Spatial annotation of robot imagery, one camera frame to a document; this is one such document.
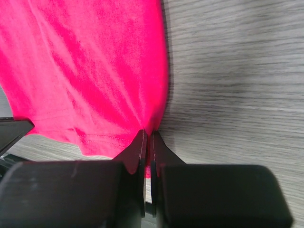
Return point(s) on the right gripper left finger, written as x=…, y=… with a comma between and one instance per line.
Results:
x=76, y=194

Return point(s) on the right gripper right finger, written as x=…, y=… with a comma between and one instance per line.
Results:
x=213, y=195

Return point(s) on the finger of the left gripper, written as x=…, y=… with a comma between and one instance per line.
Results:
x=11, y=131

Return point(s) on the red t shirt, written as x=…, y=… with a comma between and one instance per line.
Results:
x=87, y=72

